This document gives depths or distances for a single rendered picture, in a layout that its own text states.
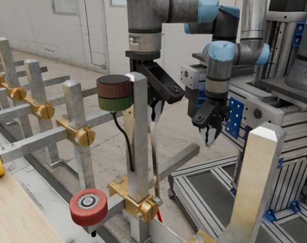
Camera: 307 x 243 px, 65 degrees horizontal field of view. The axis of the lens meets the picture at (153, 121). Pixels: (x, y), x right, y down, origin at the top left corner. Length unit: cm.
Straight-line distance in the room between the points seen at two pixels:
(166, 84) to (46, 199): 69
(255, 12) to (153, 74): 47
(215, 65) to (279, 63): 41
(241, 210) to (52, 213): 72
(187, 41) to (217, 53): 274
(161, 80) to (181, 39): 301
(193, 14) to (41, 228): 53
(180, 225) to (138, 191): 114
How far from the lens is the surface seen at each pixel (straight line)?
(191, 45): 346
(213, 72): 77
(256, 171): 35
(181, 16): 55
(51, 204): 101
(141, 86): 45
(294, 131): 90
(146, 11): 53
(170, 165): 72
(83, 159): 76
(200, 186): 165
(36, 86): 90
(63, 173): 100
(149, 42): 54
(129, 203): 61
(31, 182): 114
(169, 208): 177
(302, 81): 89
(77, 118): 69
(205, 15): 57
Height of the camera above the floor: 130
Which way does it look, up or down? 27 degrees down
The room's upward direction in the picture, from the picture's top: straight up
